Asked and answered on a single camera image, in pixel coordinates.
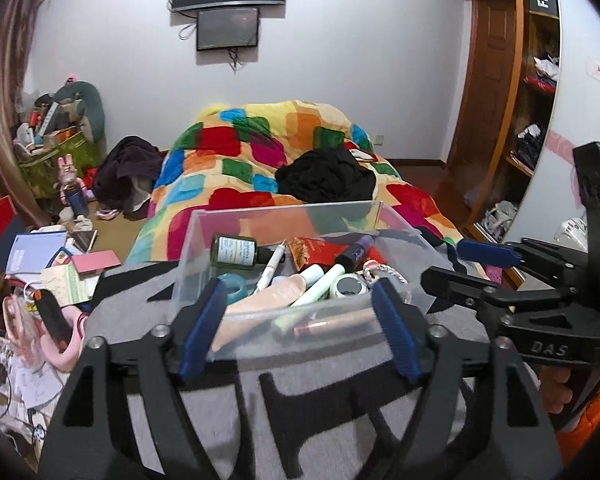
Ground dark clothing pile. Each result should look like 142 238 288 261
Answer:
92 135 165 221

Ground beige cosmetic tube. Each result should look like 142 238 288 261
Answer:
272 307 381 339

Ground striped curtain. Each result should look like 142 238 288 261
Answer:
0 0 57 227

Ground black bag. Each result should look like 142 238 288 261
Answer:
514 123 546 169

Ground black handheld device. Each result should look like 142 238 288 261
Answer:
35 289 74 354

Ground pink curved stand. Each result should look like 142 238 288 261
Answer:
42 309 89 372

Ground wooden wardrobe shelves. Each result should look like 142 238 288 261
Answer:
462 0 564 262

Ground dark green bottle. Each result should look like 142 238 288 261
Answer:
210 233 274 271

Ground green printed book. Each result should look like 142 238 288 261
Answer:
40 262 99 306

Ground round white black case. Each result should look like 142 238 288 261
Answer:
328 274 369 302

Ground person's right hand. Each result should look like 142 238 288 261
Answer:
539 364 582 417

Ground clear plastic box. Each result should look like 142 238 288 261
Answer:
167 200 442 362

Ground colourful checked blanket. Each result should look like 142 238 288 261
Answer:
125 99 464 267

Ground mint green tube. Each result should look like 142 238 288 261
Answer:
290 262 349 309
272 265 326 291

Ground white shoes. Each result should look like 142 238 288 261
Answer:
482 200 519 242

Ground red clothes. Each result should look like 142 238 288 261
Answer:
524 73 556 94

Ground purple spray bottle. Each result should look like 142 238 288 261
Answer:
335 233 376 271

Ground white sliding wardrobe door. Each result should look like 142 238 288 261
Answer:
500 0 600 262

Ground wooden door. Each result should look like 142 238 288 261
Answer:
447 0 524 172

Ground black clothing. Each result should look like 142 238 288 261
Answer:
274 145 377 205

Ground orange sleeved right forearm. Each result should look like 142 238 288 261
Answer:
555 366 600 434

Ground grey green pillow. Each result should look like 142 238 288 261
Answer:
53 80 106 141

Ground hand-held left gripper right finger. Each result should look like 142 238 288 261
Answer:
370 276 564 480

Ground peach tube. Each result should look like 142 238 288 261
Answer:
212 273 309 354

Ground pink braided bracelet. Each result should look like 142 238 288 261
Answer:
362 259 410 287

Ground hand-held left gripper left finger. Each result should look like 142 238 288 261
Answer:
39 277 231 480

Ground small black wall monitor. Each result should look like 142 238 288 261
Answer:
195 6 260 52

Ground pink notebook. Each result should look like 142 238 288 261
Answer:
70 250 122 275

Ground green bag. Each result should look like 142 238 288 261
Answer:
17 127 101 200

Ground pile of papers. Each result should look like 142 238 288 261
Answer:
0 354 67 422

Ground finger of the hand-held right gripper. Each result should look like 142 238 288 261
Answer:
420 265 567 312
455 238 589 287

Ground white pen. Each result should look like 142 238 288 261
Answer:
253 240 287 294

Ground red snack packet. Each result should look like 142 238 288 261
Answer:
287 235 354 269

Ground pink fan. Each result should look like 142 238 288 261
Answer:
2 294 41 362

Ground blue notebook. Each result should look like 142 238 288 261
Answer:
5 229 69 276

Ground blue tape roll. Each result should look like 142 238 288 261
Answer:
215 273 251 307

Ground pink rabbit toy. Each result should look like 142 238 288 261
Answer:
55 153 89 216

